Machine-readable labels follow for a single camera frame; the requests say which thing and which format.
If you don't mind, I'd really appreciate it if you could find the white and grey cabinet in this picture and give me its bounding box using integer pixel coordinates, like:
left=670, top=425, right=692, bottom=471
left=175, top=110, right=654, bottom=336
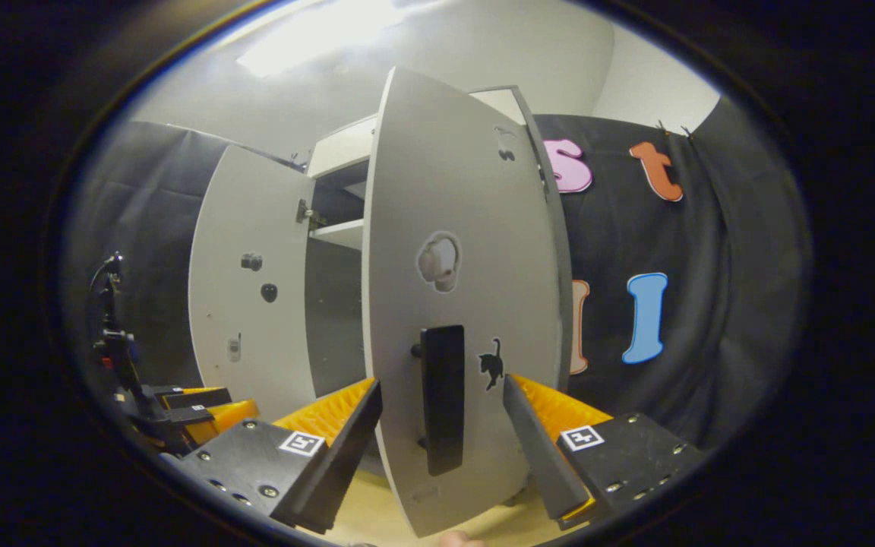
left=297, top=85, right=571, bottom=400

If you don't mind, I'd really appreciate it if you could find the ceiling light panel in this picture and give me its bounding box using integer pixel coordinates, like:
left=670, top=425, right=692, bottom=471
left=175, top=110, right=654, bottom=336
left=236, top=0, right=408, bottom=77

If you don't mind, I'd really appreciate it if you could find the black bar door handle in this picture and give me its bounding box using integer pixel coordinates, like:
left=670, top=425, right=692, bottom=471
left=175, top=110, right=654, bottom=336
left=411, top=324, right=466, bottom=477

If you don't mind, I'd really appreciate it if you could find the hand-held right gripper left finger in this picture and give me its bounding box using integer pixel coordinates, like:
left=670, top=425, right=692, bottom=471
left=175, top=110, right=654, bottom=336
left=179, top=378, right=384, bottom=535

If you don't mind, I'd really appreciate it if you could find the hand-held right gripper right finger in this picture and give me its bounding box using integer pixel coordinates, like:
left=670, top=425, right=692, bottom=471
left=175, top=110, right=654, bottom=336
left=502, top=374, right=712, bottom=531

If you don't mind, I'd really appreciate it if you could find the black backdrop cloth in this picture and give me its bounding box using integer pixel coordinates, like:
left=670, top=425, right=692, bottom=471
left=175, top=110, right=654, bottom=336
left=62, top=99, right=814, bottom=457

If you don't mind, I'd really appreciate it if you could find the cabinet door with cat sticker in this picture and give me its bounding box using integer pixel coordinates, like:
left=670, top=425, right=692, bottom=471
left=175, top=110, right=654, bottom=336
left=362, top=66, right=575, bottom=539

